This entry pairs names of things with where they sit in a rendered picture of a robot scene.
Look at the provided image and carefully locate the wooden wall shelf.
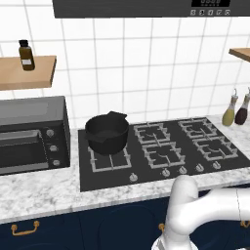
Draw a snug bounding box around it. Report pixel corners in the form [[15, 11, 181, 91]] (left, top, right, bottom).
[[229, 47, 250, 63], [0, 55, 58, 92]]

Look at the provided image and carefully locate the yellow oil bottle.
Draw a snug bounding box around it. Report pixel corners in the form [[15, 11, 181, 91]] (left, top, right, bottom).
[[222, 88, 239, 128]]

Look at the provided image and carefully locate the black gas hob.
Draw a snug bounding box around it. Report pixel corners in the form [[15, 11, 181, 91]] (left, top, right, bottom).
[[77, 116, 250, 192]]

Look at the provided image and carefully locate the black cooking pot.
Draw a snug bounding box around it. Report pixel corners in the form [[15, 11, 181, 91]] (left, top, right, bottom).
[[84, 110, 130, 156]]

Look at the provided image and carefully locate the dark range hood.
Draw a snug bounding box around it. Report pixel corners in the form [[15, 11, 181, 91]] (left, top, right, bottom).
[[52, 0, 250, 20]]

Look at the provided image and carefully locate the navy drawer front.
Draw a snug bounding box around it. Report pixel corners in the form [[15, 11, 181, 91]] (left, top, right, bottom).
[[0, 211, 82, 250]]

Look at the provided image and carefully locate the dark vinegar bottle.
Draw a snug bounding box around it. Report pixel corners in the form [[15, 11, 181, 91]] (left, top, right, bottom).
[[234, 87, 250, 126]]

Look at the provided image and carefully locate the brown glass bottle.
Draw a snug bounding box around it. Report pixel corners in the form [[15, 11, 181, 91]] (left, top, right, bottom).
[[18, 39, 36, 72]]

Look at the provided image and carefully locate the black toaster oven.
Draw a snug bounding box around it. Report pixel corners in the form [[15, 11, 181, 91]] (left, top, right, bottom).
[[0, 95, 71, 177]]

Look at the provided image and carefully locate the brass drawer handle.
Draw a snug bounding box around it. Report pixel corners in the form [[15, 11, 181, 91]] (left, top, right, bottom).
[[10, 220, 41, 237]]

